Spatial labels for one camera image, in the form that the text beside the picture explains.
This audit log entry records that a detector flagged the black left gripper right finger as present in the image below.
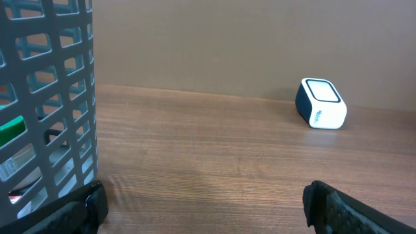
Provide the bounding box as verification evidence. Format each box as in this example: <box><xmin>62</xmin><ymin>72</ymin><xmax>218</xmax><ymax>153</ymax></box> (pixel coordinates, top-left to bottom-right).
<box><xmin>302</xmin><ymin>180</ymin><xmax>415</xmax><ymax>234</ymax></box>

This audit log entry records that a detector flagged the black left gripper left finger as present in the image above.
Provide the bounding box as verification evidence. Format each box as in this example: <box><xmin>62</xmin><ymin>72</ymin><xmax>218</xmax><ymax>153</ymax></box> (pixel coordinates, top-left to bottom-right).
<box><xmin>1</xmin><ymin>180</ymin><xmax>109</xmax><ymax>234</ymax></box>

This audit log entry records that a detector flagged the green-lidded white jar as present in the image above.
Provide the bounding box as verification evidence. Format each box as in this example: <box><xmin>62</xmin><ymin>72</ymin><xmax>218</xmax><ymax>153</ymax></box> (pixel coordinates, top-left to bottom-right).
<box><xmin>1</xmin><ymin>116</ymin><xmax>41</xmax><ymax>192</ymax></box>

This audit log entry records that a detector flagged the white barcode scanner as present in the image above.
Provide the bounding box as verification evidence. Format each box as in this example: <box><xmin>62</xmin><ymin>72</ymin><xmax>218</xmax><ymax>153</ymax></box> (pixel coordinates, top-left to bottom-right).
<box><xmin>295</xmin><ymin>77</ymin><xmax>348</xmax><ymax>129</ymax></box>

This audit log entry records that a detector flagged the grey plastic mesh basket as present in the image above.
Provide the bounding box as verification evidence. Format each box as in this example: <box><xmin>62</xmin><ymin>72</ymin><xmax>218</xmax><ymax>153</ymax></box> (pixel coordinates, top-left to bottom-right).
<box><xmin>1</xmin><ymin>0</ymin><xmax>98</xmax><ymax>225</ymax></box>

